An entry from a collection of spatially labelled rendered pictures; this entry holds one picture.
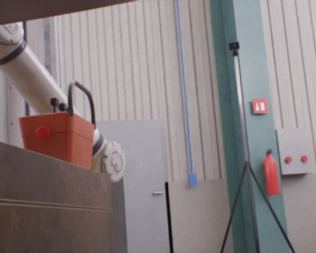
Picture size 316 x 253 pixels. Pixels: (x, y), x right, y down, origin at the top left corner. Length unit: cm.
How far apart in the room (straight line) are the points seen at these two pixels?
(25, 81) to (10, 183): 85
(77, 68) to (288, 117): 341
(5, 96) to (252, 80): 525
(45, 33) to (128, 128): 546
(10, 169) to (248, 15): 685
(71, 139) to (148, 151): 653
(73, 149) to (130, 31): 707
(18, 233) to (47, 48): 152
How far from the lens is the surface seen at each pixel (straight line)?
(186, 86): 819
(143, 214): 766
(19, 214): 95
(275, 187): 690
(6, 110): 244
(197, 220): 787
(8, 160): 93
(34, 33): 249
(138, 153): 774
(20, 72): 173
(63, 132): 126
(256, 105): 718
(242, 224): 798
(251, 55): 744
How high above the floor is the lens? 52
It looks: 11 degrees up
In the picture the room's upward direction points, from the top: 5 degrees counter-clockwise
